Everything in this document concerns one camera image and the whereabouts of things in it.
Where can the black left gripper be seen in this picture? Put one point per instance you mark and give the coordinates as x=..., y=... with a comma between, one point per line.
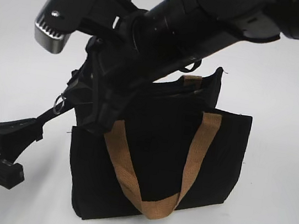
x=16, y=136

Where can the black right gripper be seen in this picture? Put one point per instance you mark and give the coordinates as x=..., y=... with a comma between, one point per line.
x=106, y=83

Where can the black canvas tote bag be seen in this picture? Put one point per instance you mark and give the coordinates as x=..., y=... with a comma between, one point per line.
x=171, y=149

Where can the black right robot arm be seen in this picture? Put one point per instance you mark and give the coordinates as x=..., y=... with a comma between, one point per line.
x=178, y=33

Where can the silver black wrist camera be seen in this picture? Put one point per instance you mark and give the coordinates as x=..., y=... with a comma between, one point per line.
x=58, y=19

